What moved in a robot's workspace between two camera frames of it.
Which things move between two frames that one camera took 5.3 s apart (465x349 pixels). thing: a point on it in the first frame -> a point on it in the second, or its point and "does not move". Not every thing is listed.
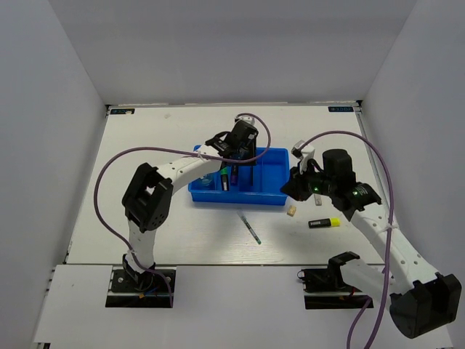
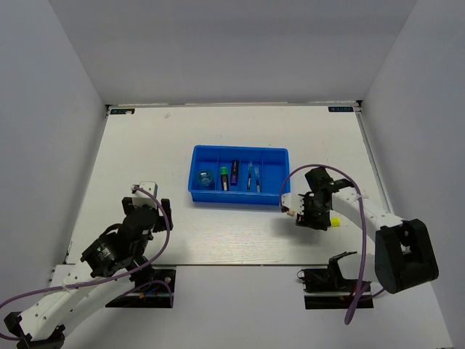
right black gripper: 295,187 -> 307,220
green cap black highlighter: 224,179 does not move
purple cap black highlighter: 234,174 does not move
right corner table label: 340,109 does not move
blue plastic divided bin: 269,172 does not move
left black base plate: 128,288 does not move
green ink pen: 243,217 -> 256,172
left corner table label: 122,111 does not move
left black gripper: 253,147 -> 167,208
